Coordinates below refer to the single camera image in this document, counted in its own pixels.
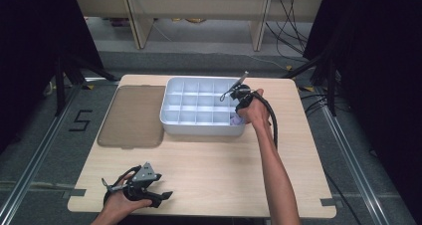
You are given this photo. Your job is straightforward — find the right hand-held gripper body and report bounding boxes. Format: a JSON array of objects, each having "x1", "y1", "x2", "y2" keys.
[{"x1": 219, "y1": 70, "x2": 257, "y2": 113}]

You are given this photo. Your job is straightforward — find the right hand-held gripper black cable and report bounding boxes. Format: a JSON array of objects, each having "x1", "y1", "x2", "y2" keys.
[{"x1": 249, "y1": 91, "x2": 280, "y2": 150}]

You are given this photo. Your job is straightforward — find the black floor cables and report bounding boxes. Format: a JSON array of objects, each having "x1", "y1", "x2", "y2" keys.
[{"x1": 299, "y1": 91, "x2": 336, "y2": 115}]

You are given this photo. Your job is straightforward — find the aluminium floor rail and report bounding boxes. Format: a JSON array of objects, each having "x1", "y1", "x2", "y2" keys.
[
  {"x1": 318, "y1": 102, "x2": 390, "y2": 225},
  {"x1": 0, "y1": 85, "x2": 84, "y2": 225}
]

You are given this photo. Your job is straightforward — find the grey tape strip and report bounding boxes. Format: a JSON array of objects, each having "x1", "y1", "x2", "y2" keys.
[
  {"x1": 319, "y1": 197, "x2": 343, "y2": 208},
  {"x1": 62, "y1": 188, "x2": 88, "y2": 200}
]

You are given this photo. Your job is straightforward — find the person's right hand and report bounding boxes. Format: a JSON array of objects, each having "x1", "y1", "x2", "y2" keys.
[{"x1": 236, "y1": 88, "x2": 273, "y2": 127}]

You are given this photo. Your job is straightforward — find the brown translucent box lid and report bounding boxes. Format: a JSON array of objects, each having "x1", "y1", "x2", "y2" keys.
[{"x1": 97, "y1": 85, "x2": 167, "y2": 150}]

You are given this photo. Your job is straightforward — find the white compartment storage box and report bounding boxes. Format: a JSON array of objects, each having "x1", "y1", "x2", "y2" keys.
[{"x1": 159, "y1": 76, "x2": 250, "y2": 136}]

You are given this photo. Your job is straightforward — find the left hand-held gripper black cable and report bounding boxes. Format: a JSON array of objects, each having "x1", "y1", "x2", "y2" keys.
[{"x1": 103, "y1": 164, "x2": 143, "y2": 206}]

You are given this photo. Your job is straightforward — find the thin white floor cable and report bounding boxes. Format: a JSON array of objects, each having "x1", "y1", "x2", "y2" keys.
[{"x1": 150, "y1": 21, "x2": 291, "y2": 72}]

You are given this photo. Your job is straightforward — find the black metal stand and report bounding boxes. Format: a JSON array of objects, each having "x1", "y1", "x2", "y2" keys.
[
  {"x1": 54, "y1": 53, "x2": 117, "y2": 117},
  {"x1": 281, "y1": 51, "x2": 338, "y2": 117}
]

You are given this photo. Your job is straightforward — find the hand-held gripper black cable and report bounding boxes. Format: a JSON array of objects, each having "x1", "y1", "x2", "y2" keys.
[
  {"x1": 249, "y1": 91, "x2": 280, "y2": 150},
  {"x1": 103, "y1": 164, "x2": 143, "y2": 206}
]

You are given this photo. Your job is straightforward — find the light wooden desk frame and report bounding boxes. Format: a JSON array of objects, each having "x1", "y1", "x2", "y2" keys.
[{"x1": 73, "y1": 0, "x2": 324, "y2": 53}]

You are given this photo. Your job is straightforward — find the bundle of black hanging cables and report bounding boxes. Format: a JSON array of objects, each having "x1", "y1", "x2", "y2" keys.
[{"x1": 264, "y1": 0, "x2": 314, "y2": 60}]

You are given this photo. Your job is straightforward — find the thin black floor cable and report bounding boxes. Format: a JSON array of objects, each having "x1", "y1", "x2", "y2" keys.
[{"x1": 322, "y1": 170, "x2": 363, "y2": 225}]

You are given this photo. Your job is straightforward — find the person's left hand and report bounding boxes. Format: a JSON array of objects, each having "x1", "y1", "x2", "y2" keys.
[{"x1": 104, "y1": 170, "x2": 154, "y2": 217}]

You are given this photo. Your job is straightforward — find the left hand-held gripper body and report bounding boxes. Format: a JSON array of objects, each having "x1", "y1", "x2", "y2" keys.
[{"x1": 101, "y1": 161, "x2": 163, "y2": 203}]

